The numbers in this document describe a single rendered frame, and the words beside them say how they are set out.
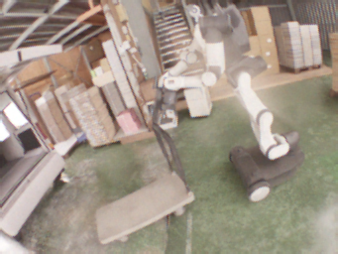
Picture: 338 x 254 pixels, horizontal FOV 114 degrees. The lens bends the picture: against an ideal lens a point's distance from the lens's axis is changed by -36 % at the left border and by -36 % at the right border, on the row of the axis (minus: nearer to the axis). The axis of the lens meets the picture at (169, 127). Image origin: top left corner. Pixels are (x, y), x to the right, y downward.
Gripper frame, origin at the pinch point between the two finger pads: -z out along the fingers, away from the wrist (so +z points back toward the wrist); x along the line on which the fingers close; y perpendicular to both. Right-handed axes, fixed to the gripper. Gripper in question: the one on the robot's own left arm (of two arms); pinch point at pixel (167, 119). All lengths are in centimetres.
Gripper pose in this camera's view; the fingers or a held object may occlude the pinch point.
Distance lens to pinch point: 108.2
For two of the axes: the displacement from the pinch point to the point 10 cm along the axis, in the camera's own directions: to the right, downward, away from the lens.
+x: -9.1, -0.5, -4.2
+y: 3.9, 2.9, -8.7
